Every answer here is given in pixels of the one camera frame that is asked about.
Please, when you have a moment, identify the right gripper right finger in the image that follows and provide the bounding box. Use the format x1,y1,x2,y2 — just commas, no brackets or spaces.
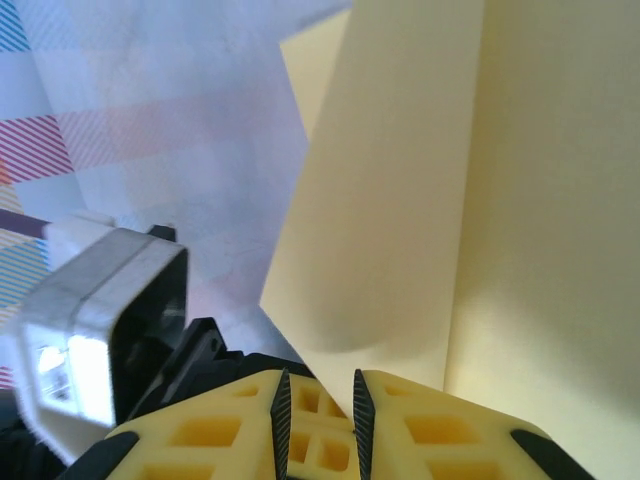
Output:
352,368,601,480

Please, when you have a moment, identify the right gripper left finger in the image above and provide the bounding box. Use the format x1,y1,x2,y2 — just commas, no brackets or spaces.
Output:
64,368,292,480

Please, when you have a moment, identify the yellow paper sheet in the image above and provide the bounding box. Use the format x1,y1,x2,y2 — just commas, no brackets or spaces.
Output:
259,0,640,451

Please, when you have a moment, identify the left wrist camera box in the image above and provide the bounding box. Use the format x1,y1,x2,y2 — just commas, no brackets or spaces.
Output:
12,213,191,454

